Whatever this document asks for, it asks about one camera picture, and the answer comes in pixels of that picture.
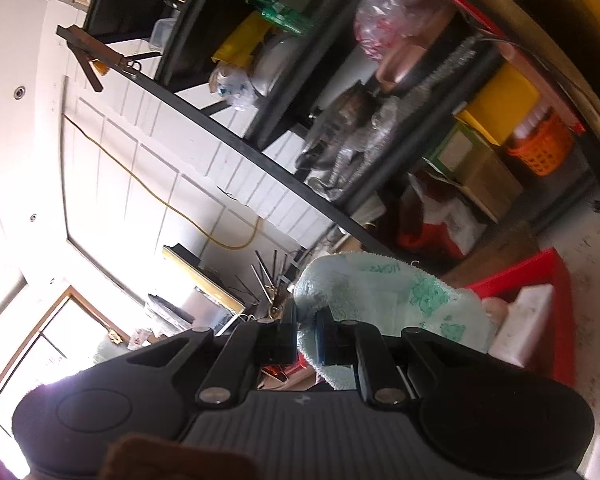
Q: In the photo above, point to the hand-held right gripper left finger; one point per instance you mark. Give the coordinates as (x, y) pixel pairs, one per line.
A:
(285, 342)

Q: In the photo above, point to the wooden framed window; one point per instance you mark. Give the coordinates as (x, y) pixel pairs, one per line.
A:
(40, 360)

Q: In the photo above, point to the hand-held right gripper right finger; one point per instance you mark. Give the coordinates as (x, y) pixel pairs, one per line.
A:
(324, 340)

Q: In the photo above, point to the stack of white plates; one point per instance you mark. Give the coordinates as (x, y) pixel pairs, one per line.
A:
(277, 62)

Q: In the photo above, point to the orange plastic basket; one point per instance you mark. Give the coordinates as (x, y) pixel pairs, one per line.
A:
(542, 145)

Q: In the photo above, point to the white foam block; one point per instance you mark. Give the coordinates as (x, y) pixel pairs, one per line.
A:
(527, 320)

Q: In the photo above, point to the yellow box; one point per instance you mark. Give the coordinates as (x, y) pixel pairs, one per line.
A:
(500, 102)

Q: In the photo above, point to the brown clay pot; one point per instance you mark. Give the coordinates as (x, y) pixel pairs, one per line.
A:
(400, 67)

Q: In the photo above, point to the brown cardboard box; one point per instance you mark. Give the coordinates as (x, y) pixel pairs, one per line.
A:
(485, 180)

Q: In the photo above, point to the green cardboard box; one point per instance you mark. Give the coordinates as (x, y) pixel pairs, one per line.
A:
(452, 147)

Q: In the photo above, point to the steel pot with lid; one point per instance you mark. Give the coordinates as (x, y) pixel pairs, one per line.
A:
(337, 125)

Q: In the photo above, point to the pink patterned plastic bag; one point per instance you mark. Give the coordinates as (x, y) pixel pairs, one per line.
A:
(395, 10)

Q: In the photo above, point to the pale green printed towel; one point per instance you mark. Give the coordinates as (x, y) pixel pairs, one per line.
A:
(380, 290)

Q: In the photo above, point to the white printed plastic bag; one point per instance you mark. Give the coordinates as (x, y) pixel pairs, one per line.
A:
(462, 230)

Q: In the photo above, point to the green plastic bottle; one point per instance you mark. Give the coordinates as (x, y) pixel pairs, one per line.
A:
(280, 15)

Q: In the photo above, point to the black router with antennas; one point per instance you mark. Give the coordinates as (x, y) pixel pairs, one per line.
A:
(265, 275)

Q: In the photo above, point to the yellow bag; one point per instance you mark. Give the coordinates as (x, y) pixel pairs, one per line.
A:
(240, 40)

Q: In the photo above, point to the black shelf rack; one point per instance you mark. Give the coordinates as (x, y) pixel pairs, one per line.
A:
(260, 152)

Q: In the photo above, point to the red cardboard box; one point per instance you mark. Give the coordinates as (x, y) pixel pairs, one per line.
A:
(540, 270)

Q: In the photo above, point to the clear plastic bag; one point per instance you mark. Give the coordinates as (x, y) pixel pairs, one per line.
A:
(232, 85)

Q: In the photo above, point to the bubble wrap sheet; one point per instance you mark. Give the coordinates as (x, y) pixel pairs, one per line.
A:
(360, 155)

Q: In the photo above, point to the flat screen monitor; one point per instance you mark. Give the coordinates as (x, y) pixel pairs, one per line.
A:
(200, 285)

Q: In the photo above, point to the red bag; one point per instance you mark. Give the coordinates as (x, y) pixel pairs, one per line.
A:
(420, 225)

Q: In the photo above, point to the clear plastic container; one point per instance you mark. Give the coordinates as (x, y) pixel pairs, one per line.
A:
(162, 35)

